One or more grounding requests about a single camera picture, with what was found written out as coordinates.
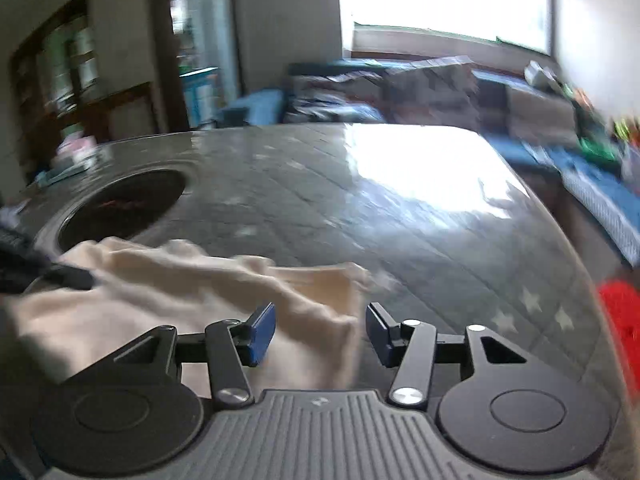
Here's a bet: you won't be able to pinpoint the green bowl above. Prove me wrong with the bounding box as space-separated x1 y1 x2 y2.
580 135 618 161

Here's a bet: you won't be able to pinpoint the red plastic stool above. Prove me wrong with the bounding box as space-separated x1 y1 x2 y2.
597 281 640 361

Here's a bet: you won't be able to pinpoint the dark wooden door frame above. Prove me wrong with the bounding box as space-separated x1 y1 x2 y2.
152 0 246 133

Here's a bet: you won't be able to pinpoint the white cardboard box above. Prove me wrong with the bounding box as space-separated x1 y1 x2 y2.
37 156 96 183

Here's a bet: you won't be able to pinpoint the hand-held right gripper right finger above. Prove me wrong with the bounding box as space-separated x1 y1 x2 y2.
366 302 528 408

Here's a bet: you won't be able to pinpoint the large butterfly print cushion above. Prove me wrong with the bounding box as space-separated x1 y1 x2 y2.
385 57 481 126

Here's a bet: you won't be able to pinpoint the blue sofa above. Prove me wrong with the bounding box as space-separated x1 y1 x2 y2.
215 57 640 266

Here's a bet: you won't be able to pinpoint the wooden display cabinet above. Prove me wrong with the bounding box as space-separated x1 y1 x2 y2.
10 0 101 116

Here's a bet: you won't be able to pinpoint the grey cushion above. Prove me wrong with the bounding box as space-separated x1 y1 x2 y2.
505 82 576 136

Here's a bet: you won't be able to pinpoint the blue cabinet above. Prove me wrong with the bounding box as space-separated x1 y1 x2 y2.
180 66 221 128

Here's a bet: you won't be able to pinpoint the cream long-sleeved top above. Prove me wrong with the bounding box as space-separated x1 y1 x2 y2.
10 237 373 391

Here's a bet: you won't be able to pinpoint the round black induction cooktop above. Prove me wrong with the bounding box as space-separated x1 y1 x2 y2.
37 169 198 256

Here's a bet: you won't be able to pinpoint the panda plush toy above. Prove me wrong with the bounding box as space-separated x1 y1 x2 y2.
522 60 561 86

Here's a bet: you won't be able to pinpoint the green and yellow plush toys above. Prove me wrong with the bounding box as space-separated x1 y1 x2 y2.
612 117 640 143

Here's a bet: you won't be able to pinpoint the dark wooden cabinet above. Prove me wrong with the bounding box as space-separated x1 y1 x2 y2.
87 81 168 143

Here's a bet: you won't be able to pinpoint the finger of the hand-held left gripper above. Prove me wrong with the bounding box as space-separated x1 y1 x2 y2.
0 252 96 295

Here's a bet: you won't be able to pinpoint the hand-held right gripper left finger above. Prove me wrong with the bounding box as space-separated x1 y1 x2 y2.
112 302 277 408

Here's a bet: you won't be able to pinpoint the window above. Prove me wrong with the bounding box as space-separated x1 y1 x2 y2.
337 0 556 56

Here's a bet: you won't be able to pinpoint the flat butterfly print cushion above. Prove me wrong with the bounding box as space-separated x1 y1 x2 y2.
290 72 386 106

